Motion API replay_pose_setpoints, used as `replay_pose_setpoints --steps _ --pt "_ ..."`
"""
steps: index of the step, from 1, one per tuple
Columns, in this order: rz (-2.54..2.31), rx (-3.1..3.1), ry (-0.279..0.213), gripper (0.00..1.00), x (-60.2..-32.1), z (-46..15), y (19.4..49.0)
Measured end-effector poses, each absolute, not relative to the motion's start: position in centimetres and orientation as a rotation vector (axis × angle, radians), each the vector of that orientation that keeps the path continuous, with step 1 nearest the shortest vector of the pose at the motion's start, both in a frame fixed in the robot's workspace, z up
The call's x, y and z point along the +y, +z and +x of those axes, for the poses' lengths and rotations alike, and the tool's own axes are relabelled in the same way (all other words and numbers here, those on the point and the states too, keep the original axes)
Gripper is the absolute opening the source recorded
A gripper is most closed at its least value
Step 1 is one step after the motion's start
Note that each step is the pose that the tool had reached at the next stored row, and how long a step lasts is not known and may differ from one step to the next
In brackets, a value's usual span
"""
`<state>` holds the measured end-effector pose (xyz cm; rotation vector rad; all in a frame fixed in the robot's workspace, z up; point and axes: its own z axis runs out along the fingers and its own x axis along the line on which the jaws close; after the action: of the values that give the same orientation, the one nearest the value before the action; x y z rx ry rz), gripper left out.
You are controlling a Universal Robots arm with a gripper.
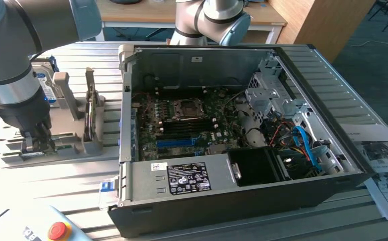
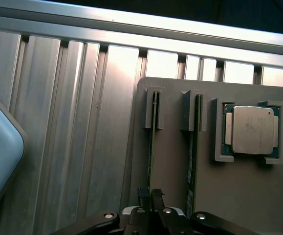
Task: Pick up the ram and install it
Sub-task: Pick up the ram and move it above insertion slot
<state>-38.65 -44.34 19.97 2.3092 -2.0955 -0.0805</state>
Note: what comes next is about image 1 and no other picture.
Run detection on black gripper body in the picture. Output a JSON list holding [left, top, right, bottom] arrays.
[[0, 99, 52, 135]]

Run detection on grey parts rack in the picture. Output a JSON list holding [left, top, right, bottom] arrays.
[[0, 72, 122, 164]]

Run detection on hard disk with blue label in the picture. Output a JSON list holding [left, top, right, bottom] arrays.
[[30, 57, 63, 109]]

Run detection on graphics card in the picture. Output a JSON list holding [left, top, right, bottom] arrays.
[[83, 67, 107, 142]]

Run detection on blue case latch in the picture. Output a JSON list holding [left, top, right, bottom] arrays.
[[99, 181, 118, 193]]

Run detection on grey teach pendant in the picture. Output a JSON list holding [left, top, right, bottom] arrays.
[[0, 204, 91, 241]]

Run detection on silver power supply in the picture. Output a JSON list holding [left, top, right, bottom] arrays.
[[128, 153, 242, 202]]

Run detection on red emergency stop button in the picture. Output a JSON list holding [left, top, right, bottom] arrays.
[[47, 221, 74, 240]]

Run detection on blue expansion slot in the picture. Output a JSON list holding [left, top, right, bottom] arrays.
[[156, 139, 195, 148]]

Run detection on CPU socket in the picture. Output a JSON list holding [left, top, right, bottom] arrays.
[[171, 98, 206, 120]]

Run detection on green motherboard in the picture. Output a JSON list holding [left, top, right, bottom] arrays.
[[132, 87, 248, 161]]

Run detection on black open PC case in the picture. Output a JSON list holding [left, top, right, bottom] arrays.
[[107, 44, 377, 239]]

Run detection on metal disk bay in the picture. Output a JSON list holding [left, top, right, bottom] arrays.
[[244, 72, 312, 121]]

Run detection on wooden cabinet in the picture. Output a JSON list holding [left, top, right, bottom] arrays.
[[276, 0, 376, 64]]

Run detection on printed paper sheets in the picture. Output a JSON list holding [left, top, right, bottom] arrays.
[[340, 123, 388, 228]]

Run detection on wooden desk white frame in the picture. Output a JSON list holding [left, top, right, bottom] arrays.
[[94, 0, 288, 46]]

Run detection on white cylinder duct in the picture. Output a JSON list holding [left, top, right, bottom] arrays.
[[236, 110, 270, 148]]

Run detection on red wire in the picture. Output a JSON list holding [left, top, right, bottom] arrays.
[[268, 121, 295, 147]]

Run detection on blue flat wire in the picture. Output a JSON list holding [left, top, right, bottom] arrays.
[[291, 125, 323, 172]]

